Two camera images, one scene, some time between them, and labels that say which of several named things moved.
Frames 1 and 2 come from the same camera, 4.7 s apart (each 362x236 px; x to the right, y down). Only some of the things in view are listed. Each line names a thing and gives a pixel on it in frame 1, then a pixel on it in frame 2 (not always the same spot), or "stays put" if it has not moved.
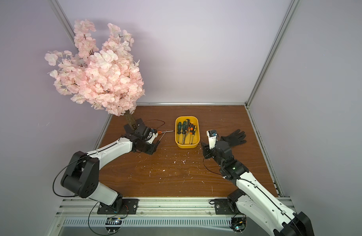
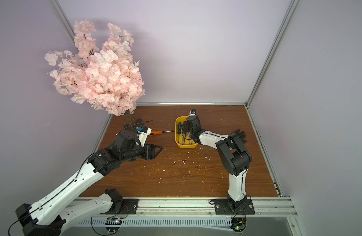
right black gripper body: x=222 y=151 -> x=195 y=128
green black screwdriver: x=184 y=131 stays put
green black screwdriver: x=179 y=129 stays put
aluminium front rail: x=83 y=207 stays put
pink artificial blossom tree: x=107 y=78 stays put
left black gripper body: x=148 y=147 -> x=143 y=153
